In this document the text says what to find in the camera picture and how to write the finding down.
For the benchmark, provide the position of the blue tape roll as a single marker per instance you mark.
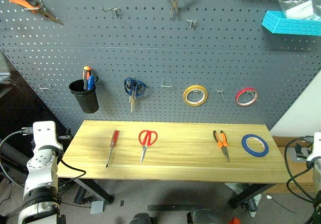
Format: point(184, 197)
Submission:
point(244, 146)

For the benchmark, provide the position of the black flat strip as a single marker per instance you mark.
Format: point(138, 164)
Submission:
point(173, 207)

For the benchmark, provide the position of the small red object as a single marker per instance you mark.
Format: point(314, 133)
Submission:
point(234, 221)

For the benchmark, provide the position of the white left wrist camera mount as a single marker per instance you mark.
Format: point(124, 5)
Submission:
point(44, 133)

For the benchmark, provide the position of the dark rounded shape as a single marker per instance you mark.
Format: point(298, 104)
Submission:
point(140, 219)
point(203, 217)

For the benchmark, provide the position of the orange black needle-nose pliers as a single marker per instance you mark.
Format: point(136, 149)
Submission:
point(221, 143)

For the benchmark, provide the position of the grey perforated pegboard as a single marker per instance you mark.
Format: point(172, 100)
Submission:
point(150, 58)

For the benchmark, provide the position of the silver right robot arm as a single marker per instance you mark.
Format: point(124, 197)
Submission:
point(316, 173)

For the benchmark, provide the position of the yellow tape roll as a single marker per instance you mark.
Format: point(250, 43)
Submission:
point(186, 101)

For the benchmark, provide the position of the grey floor plate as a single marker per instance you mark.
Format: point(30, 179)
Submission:
point(97, 207)

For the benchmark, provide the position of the black table leg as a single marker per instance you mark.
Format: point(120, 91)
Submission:
point(95, 190)
point(248, 194)

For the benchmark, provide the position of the black plastic cup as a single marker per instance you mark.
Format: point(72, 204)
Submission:
point(86, 101)

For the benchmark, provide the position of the red tape roll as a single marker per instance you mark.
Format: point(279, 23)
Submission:
point(240, 101)

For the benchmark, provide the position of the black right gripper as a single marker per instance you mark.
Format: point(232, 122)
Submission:
point(300, 150)

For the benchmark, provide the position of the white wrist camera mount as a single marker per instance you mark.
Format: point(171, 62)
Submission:
point(316, 143)
point(44, 133)

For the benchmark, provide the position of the metal pegboard hook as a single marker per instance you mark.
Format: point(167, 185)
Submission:
point(166, 84)
point(36, 7)
point(46, 88)
point(221, 93)
point(114, 10)
point(191, 21)

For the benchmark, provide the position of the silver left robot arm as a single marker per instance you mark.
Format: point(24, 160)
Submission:
point(41, 168)

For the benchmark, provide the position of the clear plastic bag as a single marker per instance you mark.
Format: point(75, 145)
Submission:
point(298, 0)

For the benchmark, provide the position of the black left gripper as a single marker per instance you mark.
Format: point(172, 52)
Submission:
point(64, 136)

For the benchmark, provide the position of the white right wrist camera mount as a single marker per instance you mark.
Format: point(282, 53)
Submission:
point(316, 143)

